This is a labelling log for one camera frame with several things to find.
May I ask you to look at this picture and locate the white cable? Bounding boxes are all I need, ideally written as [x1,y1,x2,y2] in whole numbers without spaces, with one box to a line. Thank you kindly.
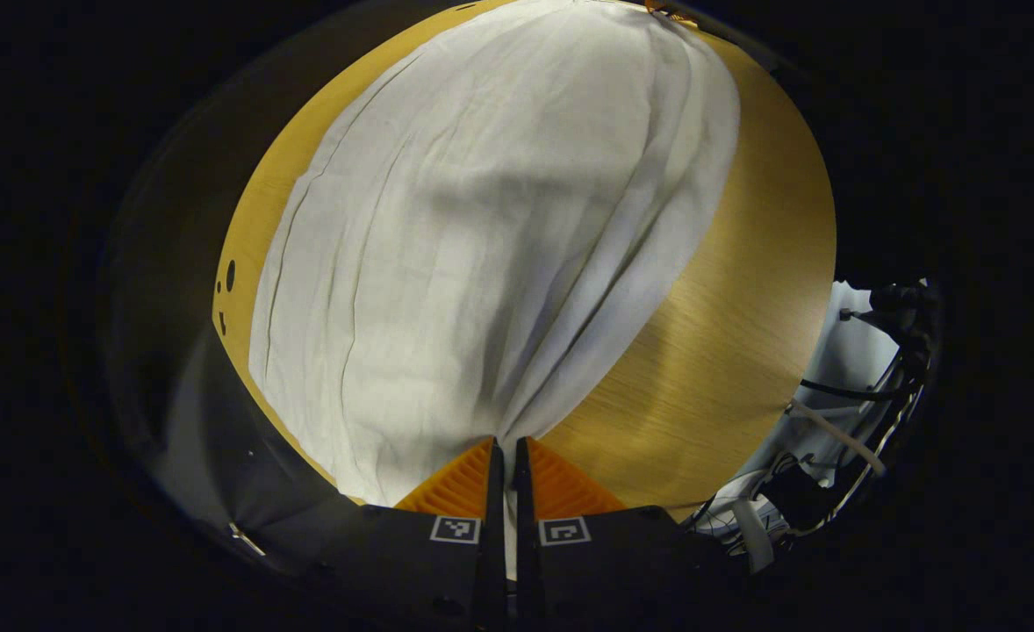
[785,399,887,477]

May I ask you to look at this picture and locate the white jeans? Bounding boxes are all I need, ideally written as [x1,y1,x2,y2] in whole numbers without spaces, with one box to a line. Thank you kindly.
[248,0,742,580]

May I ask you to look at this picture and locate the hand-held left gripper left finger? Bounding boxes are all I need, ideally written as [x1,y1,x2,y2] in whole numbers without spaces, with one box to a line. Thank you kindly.
[306,436,506,632]

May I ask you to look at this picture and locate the metal bracket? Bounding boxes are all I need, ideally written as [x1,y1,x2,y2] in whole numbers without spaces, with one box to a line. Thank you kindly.
[227,522,268,558]

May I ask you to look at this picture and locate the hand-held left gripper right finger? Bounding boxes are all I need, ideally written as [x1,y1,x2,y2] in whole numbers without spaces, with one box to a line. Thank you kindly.
[515,436,720,632]

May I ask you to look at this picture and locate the black cable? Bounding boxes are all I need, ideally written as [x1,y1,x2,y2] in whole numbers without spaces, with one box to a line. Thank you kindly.
[798,347,930,405]

